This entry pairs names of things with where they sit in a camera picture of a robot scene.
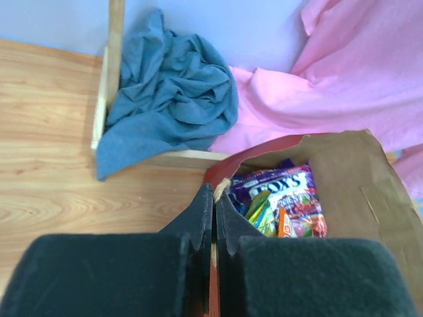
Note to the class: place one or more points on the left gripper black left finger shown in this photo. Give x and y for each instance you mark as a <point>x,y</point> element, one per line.
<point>139,274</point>

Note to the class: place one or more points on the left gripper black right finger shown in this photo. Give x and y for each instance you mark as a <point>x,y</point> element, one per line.
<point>261,276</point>

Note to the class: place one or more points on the purple Fox's candy bag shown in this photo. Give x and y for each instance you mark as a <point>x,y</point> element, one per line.
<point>288,179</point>

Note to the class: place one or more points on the red brown paper bag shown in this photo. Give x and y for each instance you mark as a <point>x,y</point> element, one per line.
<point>360,192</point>

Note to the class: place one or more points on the green snack bag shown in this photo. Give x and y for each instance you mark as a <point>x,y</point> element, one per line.
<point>261,215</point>

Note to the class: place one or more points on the orange Fox's candy bag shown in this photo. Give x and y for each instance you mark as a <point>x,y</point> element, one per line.
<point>298,215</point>

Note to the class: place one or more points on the crumpled blue cloth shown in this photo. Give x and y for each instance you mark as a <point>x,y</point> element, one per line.
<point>176,93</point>

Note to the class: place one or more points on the pink t-shirt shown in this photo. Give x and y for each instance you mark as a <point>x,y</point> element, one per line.
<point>361,68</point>

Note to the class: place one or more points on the wooden clothes rack frame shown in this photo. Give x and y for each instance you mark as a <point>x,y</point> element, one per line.
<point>108,87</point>

